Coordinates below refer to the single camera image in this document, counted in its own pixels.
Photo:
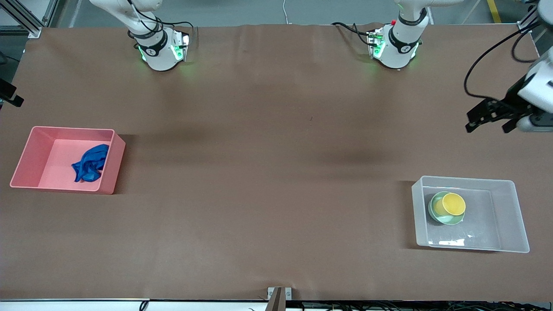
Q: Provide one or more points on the blue cloth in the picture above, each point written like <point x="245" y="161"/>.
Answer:
<point x="90" y="166"/>

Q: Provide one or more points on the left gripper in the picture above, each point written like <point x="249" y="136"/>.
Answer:
<point x="512" y="102"/>

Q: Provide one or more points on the white table edge rail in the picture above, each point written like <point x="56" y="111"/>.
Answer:
<point x="86" y="306"/>

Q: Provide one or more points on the brown table cover sheet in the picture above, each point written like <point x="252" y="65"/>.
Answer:
<point x="276" y="194"/>

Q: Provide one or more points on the pink plastic bin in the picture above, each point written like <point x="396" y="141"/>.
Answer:
<point x="52" y="160"/>

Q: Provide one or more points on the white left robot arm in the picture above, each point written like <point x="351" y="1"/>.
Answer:
<point x="397" y="47"/>

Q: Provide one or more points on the yellow plastic cup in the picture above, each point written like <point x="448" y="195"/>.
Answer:
<point x="452" y="204"/>

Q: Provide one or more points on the mint green bowl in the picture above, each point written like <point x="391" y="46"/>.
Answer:
<point x="449" y="221"/>

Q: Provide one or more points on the aluminium frame profile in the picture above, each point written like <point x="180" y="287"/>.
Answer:
<point x="527" y="23"/>
<point x="26" y="19"/>

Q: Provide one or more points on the grey metal bracket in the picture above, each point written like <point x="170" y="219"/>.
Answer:
<point x="272" y="293"/>

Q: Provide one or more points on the clear plastic bin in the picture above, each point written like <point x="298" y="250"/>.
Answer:
<point x="510" y="216"/>

